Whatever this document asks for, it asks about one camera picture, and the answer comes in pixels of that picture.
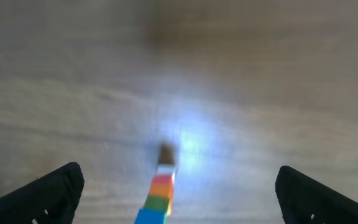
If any red cube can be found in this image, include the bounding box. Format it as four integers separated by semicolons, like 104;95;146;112
151;174;176;187

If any blue cube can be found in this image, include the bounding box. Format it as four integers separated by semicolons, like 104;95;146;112
133;207;169;224

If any white cube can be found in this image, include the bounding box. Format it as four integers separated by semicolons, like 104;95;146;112
155;164;178;177

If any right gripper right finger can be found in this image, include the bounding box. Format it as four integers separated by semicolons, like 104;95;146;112
275;165;358;224

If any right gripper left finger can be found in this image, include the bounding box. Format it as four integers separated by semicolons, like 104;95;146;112
0;161;85;224

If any orange cube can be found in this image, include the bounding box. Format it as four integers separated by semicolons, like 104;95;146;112
148;183;175;200

